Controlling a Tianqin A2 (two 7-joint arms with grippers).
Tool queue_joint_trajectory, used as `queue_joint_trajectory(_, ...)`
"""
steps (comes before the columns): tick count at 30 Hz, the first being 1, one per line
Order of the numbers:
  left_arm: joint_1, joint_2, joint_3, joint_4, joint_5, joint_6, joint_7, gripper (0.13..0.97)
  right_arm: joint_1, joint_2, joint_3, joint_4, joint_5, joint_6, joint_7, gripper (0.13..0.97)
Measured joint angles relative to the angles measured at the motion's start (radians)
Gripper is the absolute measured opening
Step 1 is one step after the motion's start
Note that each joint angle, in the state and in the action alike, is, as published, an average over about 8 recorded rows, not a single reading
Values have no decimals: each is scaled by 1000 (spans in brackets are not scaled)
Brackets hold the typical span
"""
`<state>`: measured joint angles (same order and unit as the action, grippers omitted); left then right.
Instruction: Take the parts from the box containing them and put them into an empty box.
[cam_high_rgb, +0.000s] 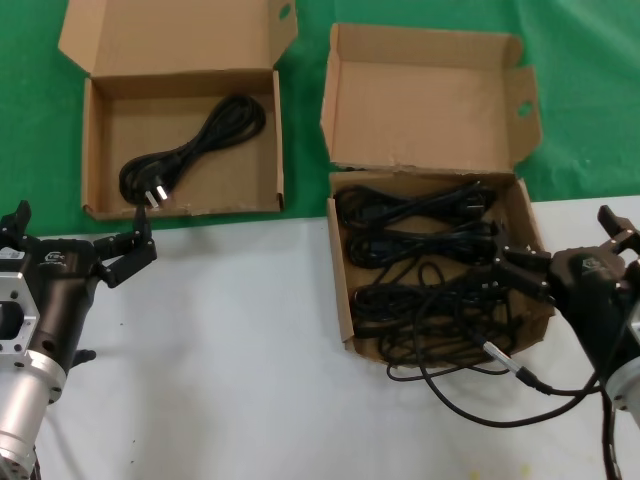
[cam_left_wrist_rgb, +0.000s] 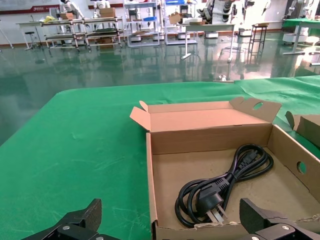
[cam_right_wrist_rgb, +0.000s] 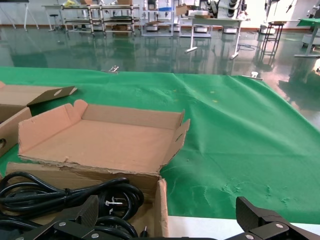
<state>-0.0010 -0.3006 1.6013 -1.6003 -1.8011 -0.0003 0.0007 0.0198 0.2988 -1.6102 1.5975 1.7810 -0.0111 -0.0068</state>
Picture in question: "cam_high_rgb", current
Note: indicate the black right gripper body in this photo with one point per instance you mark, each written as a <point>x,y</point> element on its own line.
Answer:
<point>590,300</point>

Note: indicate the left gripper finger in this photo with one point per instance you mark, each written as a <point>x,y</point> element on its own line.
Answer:
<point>15,230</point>
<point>135,255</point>

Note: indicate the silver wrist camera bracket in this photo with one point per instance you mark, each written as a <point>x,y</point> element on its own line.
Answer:
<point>15,290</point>

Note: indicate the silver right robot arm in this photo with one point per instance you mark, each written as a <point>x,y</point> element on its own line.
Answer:
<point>627,385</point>

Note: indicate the white table cloth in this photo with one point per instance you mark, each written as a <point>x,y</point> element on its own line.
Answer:
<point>225,350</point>

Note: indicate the green table cloth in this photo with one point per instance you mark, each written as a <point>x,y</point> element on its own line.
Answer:
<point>30,125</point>

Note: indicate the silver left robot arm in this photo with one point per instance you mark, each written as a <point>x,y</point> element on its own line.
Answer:
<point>20,415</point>

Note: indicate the torn open cardboard box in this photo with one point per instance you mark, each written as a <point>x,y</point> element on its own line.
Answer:
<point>415,100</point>

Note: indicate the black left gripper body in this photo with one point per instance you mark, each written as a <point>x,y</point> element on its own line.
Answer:
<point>60,300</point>

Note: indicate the small black knob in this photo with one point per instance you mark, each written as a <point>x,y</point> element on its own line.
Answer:
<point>86,356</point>

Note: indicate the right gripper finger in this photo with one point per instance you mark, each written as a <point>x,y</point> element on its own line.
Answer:
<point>625,237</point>
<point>525,272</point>

